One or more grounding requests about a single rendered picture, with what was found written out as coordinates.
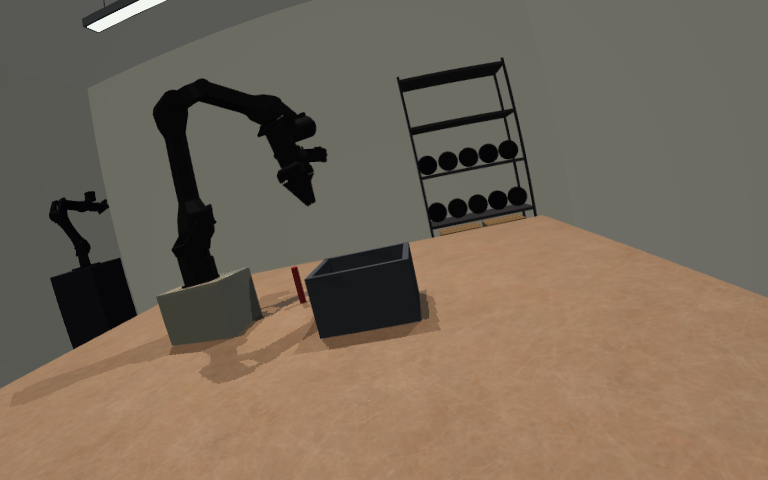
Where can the dark red peg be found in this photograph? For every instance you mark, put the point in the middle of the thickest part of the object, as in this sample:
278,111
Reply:
298,284

